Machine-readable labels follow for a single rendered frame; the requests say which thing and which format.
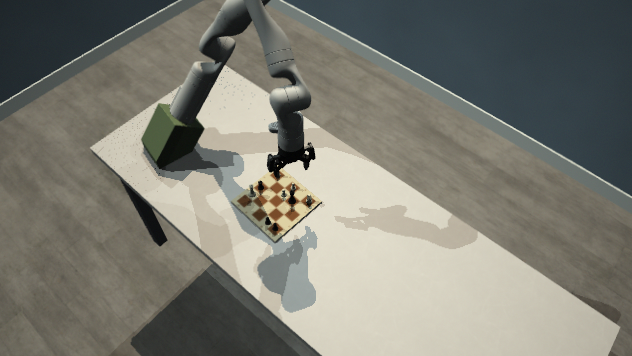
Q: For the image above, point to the chessboard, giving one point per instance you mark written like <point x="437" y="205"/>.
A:
<point x="269" y="203"/>

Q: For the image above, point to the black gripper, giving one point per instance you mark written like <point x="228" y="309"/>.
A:
<point x="281" y="156"/>

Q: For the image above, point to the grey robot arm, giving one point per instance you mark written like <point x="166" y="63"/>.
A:
<point x="232" y="19"/>

